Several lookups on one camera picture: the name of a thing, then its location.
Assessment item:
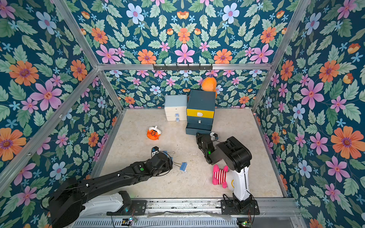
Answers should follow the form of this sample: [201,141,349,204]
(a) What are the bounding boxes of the dark teal bottom drawer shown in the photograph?
[185,123,212,136]

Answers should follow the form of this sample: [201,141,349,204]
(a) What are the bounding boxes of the dark teal drawer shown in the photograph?
[187,116,213,125]
[185,123,212,136]

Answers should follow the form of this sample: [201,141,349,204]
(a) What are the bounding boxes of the yellow top drawer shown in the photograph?
[187,109,215,118]

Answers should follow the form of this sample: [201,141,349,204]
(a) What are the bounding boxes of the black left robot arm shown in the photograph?
[48,152,173,228]

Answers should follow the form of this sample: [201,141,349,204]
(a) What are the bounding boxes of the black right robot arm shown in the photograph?
[196,133,253,211]

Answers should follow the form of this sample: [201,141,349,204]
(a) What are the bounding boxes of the dark teal drawer cabinet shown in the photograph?
[185,90,216,135]

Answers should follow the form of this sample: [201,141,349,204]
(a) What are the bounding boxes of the orange tiger toy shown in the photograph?
[147,126,162,141]

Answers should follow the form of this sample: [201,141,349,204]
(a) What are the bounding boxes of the pink striped plush doll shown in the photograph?
[212,164,234,191]

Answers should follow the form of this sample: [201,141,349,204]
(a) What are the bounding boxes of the light blue white mini drawers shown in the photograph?
[164,95,188,122]

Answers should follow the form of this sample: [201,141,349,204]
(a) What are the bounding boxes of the orange plush ball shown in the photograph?
[201,77,217,92]

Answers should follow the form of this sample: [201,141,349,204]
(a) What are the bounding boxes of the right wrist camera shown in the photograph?
[210,132,219,141]

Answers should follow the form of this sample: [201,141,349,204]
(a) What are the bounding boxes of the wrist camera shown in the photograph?
[151,146,160,157]
[210,132,219,141]

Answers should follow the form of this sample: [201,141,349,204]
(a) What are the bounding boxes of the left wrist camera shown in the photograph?
[151,146,160,157]

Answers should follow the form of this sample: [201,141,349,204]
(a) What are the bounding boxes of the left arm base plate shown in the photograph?
[106,199,147,216]

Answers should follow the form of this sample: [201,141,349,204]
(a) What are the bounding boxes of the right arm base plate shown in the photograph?
[220,199,260,215]

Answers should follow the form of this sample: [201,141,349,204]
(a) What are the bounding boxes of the black hook rail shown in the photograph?
[153,64,213,71]

